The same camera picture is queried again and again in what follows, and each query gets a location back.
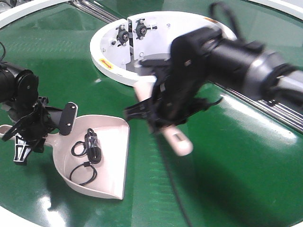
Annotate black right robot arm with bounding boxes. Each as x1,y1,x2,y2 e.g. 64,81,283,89
125,27,303,131

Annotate white central ring housing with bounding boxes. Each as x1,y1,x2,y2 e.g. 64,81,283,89
90,11,237,86

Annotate pink plastic dustpan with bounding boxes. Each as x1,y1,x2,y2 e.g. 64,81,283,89
0,114,131,201

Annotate left black bearing mount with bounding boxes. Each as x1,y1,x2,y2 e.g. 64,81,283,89
116,25,130,46

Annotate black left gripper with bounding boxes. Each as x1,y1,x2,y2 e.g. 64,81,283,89
9,96,63,165

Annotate right steel roller set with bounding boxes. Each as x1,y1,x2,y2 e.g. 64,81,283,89
215,83,303,134

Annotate black bearing mount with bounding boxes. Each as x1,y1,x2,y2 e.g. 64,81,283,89
116,25,130,46
134,18,158,40

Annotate white rim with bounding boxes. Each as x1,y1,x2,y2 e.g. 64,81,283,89
0,0,68,28
248,0,303,20

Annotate pink hand brush black bristles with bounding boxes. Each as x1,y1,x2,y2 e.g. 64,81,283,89
134,80,194,157

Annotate upper left steel rollers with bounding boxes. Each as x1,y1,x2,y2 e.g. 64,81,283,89
69,0,120,23

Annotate right black bearing mount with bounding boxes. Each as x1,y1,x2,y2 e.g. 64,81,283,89
134,18,158,40

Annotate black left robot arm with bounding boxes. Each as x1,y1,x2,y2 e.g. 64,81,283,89
0,61,62,165

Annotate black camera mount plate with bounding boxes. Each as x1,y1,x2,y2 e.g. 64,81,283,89
58,102,78,136

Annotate white outer rim left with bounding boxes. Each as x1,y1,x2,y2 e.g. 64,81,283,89
0,0,68,28

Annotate thin black usb cable coil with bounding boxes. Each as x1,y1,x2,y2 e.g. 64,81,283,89
69,162,98,186

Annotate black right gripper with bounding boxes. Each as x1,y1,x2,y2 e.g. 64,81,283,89
124,27,223,128

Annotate white outer rim right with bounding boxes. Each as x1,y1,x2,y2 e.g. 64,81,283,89
248,0,303,20

